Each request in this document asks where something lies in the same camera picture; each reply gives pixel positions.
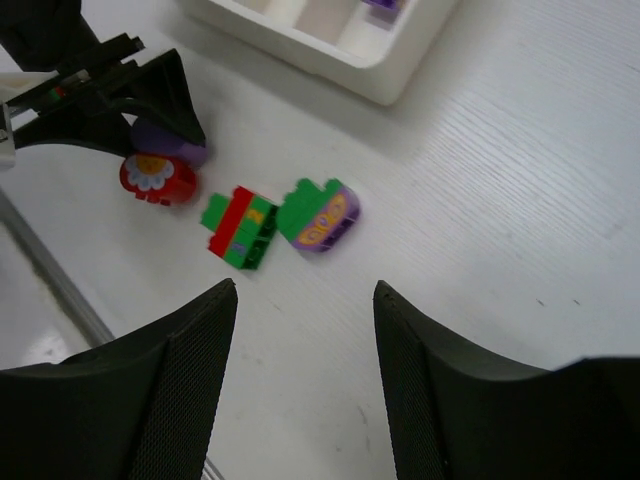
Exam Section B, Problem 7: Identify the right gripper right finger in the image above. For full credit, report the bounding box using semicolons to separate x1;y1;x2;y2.
373;282;639;479

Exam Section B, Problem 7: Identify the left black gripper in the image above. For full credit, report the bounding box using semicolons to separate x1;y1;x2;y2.
1;1;206;156

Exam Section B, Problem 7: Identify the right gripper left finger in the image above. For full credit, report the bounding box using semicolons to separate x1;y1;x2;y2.
1;279;237;479

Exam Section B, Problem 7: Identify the purple rounded lego brick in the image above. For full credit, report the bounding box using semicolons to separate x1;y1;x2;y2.
130;118;208;170

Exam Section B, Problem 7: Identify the red flower lego brick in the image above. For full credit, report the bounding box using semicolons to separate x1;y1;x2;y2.
119;153;198;206

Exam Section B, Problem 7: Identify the green purple round lego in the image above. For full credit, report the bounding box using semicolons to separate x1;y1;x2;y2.
276;178;361;253

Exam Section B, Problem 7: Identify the purple lego plate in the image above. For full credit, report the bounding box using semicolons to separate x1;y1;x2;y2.
363;0;406;14

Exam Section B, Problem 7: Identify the green red lego stack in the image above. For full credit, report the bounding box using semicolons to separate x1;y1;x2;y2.
201;186;279;270

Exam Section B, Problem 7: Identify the white divided plastic container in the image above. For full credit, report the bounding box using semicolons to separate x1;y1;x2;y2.
179;0;457;106

